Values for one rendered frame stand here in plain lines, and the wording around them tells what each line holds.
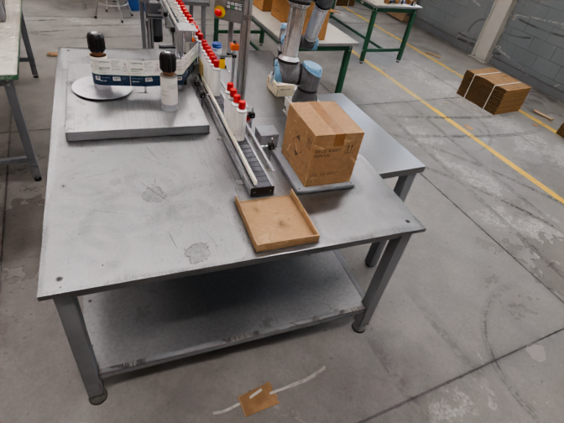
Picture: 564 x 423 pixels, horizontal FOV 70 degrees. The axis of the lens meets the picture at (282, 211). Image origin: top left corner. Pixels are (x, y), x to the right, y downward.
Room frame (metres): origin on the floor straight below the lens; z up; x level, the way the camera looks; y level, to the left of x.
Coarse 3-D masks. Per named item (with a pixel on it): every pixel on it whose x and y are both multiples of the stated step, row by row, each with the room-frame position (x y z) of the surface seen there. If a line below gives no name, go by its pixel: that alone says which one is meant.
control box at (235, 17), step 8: (216, 0) 2.22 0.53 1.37; (224, 0) 2.21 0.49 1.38; (232, 0) 2.21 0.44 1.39; (240, 0) 2.20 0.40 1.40; (216, 8) 2.22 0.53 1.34; (224, 8) 2.21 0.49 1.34; (216, 16) 2.22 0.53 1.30; (224, 16) 2.21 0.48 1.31; (232, 16) 2.21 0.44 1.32; (240, 16) 2.20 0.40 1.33
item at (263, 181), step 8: (208, 96) 2.16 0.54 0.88; (224, 128) 1.84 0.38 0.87; (232, 144) 1.68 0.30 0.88; (240, 144) 1.70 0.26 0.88; (248, 144) 1.71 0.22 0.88; (248, 152) 1.64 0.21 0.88; (240, 160) 1.56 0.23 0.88; (248, 160) 1.57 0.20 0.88; (256, 160) 1.58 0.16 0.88; (256, 168) 1.52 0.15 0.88; (248, 176) 1.45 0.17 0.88; (256, 176) 1.46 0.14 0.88; (264, 176) 1.47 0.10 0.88; (264, 184) 1.41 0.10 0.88
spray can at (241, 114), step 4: (240, 100) 1.75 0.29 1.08; (240, 104) 1.73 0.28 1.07; (244, 104) 1.73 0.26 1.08; (240, 108) 1.73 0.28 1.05; (244, 108) 1.73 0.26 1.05; (236, 112) 1.73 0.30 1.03; (240, 112) 1.72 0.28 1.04; (244, 112) 1.72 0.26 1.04; (236, 116) 1.73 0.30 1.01; (240, 116) 1.72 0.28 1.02; (244, 116) 1.72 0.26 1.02; (236, 120) 1.73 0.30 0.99; (240, 120) 1.72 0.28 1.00; (244, 120) 1.73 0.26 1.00; (236, 124) 1.72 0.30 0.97; (240, 124) 1.72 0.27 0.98; (244, 124) 1.73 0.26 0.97; (236, 128) 1.72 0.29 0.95; (240, 128) 1.72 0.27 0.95; (244, 128) 1.73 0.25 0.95; (236, 132) 1.72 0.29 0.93; (240, 132) 1.72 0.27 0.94; (244, 132) 1.73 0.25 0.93; (236, 136) 1.72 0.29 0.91; (240, 136) 1.72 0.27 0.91; (244, 136) 1.74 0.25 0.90; (240, 140) 1.72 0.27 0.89
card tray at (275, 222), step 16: (240, 208) 1.24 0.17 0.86; (256, 208) 1.29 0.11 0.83; (272, 208) 1.31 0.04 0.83; (288, 208) 1.33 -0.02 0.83; (256, 224) 1.20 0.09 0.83; (272, 224) 1.21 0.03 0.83; (288, 224) 1.23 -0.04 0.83; (304, 224) 1.25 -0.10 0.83; (256, 240) 1.11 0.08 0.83; (272, 240) 1.12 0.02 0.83; (288, 240) 1.10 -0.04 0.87; (304, 240) 1.14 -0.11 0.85
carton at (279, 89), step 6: (270, 84) 2.50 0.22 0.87; (276, 84) 2.43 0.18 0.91; (282, 84) 2.44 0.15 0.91; (288, 84) 2.46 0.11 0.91; (270, 90) 2.49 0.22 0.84; (276, 90) 2.42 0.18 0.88; (282, 90) 2.43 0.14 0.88; (288, 90) 2.45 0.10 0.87; (294, 90) 2.47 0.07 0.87; (276, 96) 2.41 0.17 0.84; (282, 96) 2.43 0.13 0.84; (288, 96) 2.45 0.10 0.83
